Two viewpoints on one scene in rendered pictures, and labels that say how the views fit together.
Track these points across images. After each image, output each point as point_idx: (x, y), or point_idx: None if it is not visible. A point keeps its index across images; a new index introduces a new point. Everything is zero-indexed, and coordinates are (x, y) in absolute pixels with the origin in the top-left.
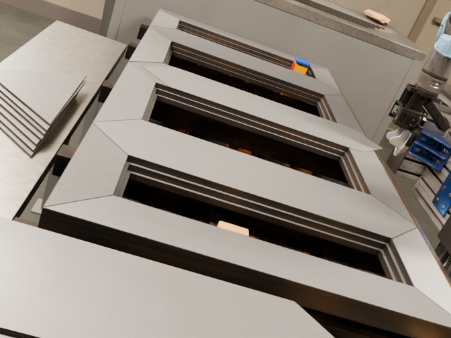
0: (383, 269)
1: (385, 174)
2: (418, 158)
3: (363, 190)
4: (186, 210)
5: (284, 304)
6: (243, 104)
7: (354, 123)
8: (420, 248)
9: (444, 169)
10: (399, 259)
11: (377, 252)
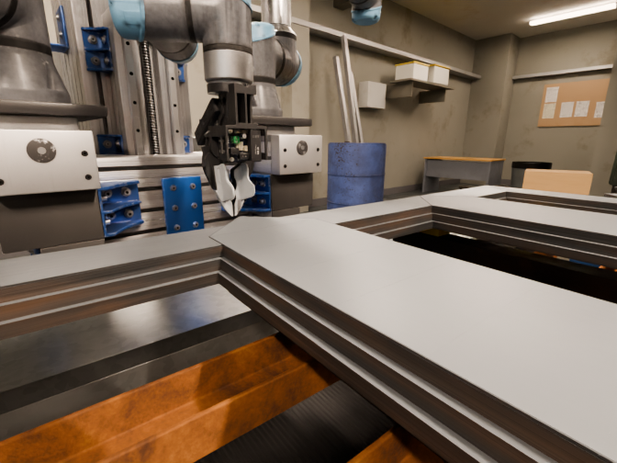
0: None
1: (343, 208)
2: (122, 230)
3: (420, 215)
4: None
5: None
6: (557, 317)
7: (151, 240)
8: (451, 193)
9: (146, 213)
10: (489, 196)
11: None
